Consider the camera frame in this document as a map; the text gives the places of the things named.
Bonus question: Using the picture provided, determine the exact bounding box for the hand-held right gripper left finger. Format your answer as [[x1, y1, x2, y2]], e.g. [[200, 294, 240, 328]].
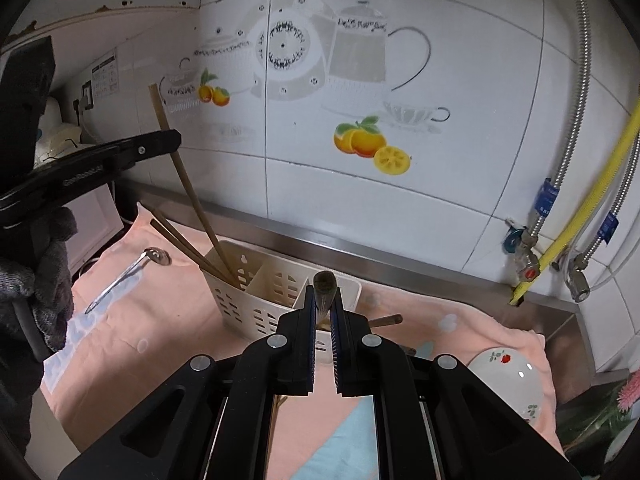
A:
[[57, 284, 318, 480]]

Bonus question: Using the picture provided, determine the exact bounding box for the person's left hand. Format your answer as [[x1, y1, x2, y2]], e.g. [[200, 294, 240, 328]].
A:
[[0, 207, 78, 357]]

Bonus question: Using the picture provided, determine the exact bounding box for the pink printed towel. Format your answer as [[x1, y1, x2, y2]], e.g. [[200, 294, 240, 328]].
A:
[[40, 202, 558, 480]]

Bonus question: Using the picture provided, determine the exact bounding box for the metal water valve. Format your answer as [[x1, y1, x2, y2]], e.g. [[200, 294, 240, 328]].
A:
[[502, 217, 543, 281], [567, 255, 593, 303]]

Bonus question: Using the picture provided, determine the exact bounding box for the dark green utensil cup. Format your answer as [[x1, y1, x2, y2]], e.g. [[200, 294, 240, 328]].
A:
[[557, 385, 621, 461]]

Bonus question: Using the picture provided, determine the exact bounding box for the white plastic hose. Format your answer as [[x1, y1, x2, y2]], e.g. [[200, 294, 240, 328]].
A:
[[565, 245, 640, 291]]

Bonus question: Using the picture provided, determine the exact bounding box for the white notice sticker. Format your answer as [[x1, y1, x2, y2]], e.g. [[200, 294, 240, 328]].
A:
[[90, 47, 121, 98]]

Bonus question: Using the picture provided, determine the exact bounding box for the white floral dish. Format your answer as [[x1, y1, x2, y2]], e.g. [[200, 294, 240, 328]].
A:
[[467, 346, 546, 426]]

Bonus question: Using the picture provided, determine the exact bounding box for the pale plastic container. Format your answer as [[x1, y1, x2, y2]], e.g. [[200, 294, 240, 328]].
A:
[[32, 97, 96, 166]]

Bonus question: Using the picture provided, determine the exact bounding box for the pink bottle brush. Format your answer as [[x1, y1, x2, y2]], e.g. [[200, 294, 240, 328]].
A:
[[617, 367, 640, 413]]

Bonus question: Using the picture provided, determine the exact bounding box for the white appliance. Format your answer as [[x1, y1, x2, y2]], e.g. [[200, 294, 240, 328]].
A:
[[65, 180, 126, 276]]

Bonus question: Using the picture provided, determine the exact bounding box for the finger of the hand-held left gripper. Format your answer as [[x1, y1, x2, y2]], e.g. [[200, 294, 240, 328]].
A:
[[97, 129, 182, 173]]

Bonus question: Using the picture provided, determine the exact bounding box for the braided metal hose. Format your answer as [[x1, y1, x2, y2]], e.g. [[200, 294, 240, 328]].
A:
[[570, 147, 640, 271], [530, 0, 593, 241]]

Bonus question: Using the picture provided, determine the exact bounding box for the yellow gas hose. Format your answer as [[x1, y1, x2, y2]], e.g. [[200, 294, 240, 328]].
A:
[[509, 102, 640, 307]]

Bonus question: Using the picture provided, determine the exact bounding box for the metal slotted spoon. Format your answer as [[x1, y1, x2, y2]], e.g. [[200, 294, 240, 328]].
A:
[[84, 246, 172, 316]]

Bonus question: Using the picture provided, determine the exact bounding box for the cream plastic utensil holder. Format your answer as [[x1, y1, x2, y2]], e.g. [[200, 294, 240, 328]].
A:
[[200, 240, 362, 366]]

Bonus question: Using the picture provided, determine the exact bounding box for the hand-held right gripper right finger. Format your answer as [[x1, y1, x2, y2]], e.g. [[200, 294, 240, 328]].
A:
[[331, 285, 583, 480]]

